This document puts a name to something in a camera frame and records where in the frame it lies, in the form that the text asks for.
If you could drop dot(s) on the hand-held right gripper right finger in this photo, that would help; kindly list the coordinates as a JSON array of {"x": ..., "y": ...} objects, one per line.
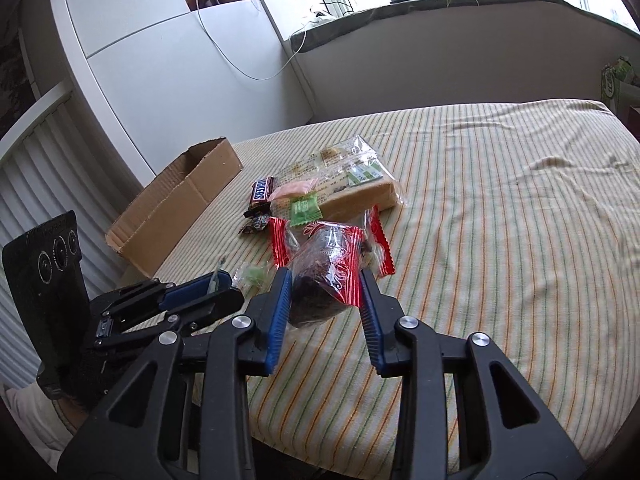
[{"x": 372, "y": 330}]

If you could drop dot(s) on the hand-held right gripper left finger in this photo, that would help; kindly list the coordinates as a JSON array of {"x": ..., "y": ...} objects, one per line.
[{"x": 280, "y": 320}]

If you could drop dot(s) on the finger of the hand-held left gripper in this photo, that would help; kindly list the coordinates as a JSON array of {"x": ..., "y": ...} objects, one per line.
[
  {"x": 192, "y": 292},
  {"x": 215, "y": 307}
]

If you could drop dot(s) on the green candy clear wrapper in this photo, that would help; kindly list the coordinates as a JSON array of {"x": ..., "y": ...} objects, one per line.
[{"x": 252, "y": 276}]

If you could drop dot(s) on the red-edged clear snack packet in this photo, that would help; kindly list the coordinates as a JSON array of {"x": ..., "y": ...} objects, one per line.
[
  {"x": 320, "y": 280},
  {"x": 382, "y": 250}
]

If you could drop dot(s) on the cardboard box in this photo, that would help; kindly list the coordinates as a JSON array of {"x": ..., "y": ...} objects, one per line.
[{"x": 165, "y": 210}]

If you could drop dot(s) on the small dark candy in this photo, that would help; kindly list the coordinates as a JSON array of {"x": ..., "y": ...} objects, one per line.
[{"x": 255, "y": 224}]

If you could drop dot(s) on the green candy packet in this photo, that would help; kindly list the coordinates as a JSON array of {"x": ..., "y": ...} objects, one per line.
[{"x": 305, "y": 210}]

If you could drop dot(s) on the brown chocolate bar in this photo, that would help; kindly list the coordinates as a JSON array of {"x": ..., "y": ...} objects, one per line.
[{"x": 260, "y": 192}]

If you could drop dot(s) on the pink snack packet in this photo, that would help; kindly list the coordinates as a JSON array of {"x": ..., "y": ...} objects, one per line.
[{"x": 295, "y": 189}]

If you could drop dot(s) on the sandwich bread packet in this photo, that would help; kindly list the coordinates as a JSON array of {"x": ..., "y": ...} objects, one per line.
[{"x": 360, "y": 195}]

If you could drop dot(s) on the person's left forearm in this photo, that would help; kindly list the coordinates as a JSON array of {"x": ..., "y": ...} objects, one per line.
[{"x": 35, "y": 415}]

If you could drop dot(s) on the white slatted headboard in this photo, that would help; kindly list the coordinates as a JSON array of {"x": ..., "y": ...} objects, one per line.
[{"x": 30, "y": 175}]

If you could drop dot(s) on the striped bed sheet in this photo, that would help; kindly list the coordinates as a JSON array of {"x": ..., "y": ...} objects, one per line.
[{"x": 500, "y": 235}]

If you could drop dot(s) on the white wardrobe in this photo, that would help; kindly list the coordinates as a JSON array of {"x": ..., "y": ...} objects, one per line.
[{"x": 150, "y": 60}]

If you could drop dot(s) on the white power adapter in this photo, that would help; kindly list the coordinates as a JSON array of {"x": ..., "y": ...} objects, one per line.
[{"x": 317, "y": 20}]

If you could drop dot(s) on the green printed bag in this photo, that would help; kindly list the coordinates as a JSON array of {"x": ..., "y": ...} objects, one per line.
[{"x": 617, "y": 80}]

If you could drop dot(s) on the dark wall hanging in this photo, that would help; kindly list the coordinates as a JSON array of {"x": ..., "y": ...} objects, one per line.
[{"x": 15, "y": 60}]

